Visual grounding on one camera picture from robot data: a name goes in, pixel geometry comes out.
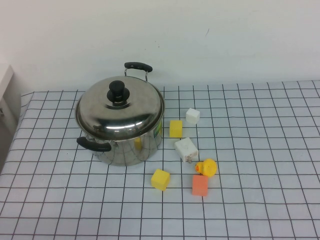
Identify small white foam cube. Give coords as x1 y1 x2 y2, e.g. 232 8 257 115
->
185 107 201 125

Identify steel lid with black knob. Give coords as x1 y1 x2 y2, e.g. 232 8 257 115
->
75 76 165 140

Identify white side cabinet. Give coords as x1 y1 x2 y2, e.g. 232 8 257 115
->
0 64 23 173

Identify yellow rubber duck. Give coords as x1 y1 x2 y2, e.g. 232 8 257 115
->
194 157 219 178

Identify white black grid tablecloth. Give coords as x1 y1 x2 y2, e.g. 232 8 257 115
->
0 80 320 240

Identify stainless steel pot black handles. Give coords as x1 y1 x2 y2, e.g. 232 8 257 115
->
74 61 166 167

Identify orange foam block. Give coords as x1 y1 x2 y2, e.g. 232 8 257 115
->
191 174 209 197

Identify white power adapter plug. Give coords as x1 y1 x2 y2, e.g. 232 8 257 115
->
173 136 200 164

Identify yellow foam cube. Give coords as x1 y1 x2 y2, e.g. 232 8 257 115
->
169 119 184 139
150 168 171 192

